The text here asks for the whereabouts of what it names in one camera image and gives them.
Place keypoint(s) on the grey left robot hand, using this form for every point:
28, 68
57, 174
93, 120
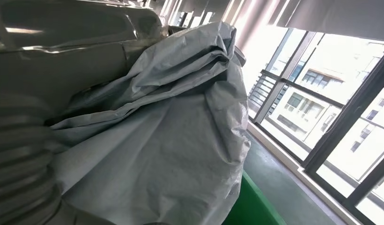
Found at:
64, 52

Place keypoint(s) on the grey plastic mailer package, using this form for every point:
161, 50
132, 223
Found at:
167, 139

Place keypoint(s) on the green plastic crate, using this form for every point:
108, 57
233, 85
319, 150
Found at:
251, 205

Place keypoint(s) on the grey roller blind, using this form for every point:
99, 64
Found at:
334, 17

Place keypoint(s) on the black window frame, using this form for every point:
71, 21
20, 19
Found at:
350, 115

